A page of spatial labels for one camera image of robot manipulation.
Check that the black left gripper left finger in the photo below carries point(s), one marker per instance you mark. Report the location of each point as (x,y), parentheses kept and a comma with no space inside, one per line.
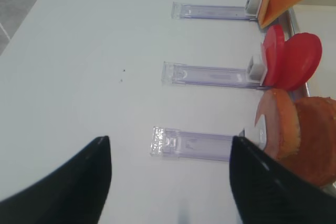
(76,192)

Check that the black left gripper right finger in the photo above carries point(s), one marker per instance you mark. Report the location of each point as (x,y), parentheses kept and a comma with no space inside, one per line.
(266,192)

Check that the red tomato slice right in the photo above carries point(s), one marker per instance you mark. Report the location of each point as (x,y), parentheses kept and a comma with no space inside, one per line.
(302,54)

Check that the red tomato slice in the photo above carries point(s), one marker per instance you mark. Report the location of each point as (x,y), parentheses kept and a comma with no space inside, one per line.
(273,51)
(302,54)

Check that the red tomato slice left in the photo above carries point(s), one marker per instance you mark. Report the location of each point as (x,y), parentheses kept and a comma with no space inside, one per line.
(273,51)

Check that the clear acrylic holder bottom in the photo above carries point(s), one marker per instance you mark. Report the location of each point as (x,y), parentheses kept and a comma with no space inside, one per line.
(175,143)

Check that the clear acrylic holder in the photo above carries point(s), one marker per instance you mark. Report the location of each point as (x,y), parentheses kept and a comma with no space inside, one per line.
(250,78)
(175,143)
(190,11)

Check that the clear acrylic holder middle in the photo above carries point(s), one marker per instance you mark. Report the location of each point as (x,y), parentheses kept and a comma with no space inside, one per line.
(250,78)

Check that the metal tray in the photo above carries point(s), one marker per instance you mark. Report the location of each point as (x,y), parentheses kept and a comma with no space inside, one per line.
(316,17)

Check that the clear acrylic holder top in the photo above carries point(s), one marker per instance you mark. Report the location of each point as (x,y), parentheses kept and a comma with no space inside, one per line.
(190,11)

